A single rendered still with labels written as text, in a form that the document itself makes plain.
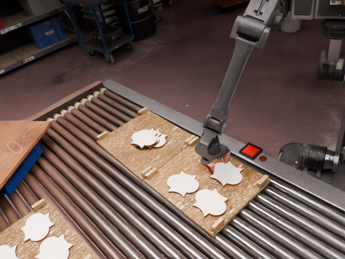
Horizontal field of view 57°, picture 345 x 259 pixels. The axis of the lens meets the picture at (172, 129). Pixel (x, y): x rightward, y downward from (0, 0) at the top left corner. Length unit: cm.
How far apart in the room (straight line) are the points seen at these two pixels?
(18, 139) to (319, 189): 142
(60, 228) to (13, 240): 19
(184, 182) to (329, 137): 191
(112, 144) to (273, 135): 173
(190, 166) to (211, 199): 21
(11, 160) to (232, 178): 101
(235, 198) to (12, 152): 107
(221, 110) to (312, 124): 207
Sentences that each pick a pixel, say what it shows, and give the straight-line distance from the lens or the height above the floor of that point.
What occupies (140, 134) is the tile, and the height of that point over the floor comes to 97.
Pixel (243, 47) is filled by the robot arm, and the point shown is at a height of 150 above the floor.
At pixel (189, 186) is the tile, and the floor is 95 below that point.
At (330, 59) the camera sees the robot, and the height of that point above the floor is 119.
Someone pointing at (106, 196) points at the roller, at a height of 92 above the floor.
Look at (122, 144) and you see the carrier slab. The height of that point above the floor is 94.
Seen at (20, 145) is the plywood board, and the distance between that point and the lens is 175.
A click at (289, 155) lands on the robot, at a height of 24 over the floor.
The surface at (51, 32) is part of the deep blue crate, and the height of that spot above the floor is 32.
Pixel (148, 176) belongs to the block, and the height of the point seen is 96.
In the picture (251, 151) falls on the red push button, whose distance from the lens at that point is 150.
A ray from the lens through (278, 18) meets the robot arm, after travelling 139.
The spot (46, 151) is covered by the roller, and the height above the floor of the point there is 92.
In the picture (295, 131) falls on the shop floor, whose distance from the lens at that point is 308.
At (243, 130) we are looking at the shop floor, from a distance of 307.
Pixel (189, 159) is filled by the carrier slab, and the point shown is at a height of 94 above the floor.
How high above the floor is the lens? 196
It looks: 38 degrees down
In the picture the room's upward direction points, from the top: 12 degrees counter-clockwise
